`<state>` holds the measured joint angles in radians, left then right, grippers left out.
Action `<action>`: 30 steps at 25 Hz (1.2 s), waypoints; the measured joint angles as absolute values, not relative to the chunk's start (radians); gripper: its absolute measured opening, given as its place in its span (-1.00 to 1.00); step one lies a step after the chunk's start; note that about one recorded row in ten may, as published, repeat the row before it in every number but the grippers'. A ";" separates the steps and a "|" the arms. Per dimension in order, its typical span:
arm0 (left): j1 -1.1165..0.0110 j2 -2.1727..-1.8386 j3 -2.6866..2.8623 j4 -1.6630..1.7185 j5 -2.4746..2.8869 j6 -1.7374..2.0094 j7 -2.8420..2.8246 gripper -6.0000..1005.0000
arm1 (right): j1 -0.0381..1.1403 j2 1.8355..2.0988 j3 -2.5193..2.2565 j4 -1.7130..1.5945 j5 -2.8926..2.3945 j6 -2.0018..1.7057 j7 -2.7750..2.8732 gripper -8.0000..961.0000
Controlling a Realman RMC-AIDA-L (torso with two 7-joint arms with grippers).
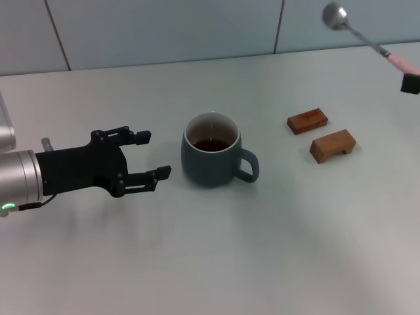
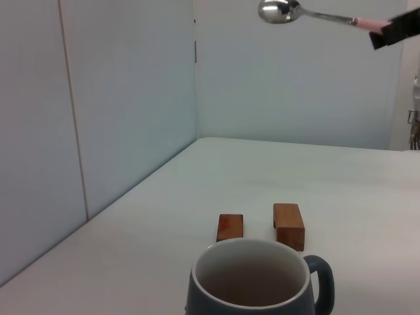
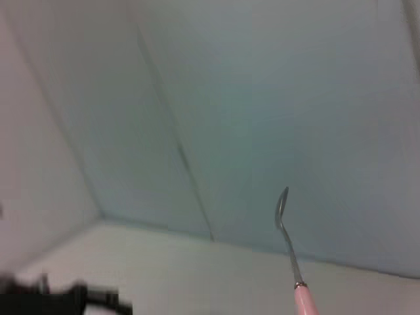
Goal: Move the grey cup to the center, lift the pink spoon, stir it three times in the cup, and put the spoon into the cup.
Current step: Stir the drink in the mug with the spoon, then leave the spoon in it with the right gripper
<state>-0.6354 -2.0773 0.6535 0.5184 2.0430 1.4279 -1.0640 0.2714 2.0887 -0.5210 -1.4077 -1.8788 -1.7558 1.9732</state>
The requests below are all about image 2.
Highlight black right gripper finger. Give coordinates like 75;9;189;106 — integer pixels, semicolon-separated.
369;19;420;51
388;7;420;27

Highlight pink handled metal spoon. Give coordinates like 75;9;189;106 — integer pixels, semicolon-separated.
257;0;391;33

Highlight grey ceramic cup with tea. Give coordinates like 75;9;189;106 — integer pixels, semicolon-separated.
185;238;335;315

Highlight beige background equipment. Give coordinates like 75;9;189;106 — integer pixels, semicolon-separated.
408;74;420;150

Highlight notched wooden block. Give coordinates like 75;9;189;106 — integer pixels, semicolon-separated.
272;203;306;252

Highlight flat wooden block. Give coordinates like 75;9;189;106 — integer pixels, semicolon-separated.
216;213;245;243

